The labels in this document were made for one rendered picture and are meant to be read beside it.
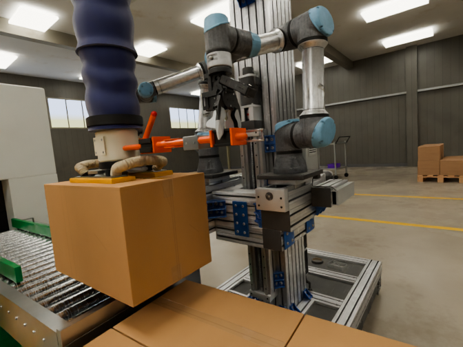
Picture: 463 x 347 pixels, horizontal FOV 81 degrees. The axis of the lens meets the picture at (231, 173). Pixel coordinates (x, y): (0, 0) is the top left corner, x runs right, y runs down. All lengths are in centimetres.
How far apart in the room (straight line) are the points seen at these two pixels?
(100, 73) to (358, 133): 1070
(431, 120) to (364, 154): 230
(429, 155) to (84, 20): 723
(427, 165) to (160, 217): 708
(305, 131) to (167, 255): 71
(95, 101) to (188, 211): 56
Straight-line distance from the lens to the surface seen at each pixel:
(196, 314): 118
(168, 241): 106
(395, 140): 1121
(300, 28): 122
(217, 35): 86
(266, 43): 118
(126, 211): 93
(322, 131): 109
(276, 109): 144
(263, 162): 140
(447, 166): 763
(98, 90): 122
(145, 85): 149
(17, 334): 164
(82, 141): 1152
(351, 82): 1165
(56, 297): 160
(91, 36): 126
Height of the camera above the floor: 118
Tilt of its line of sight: 6 degrees down
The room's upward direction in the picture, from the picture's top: 5 degrees counter-clockwise
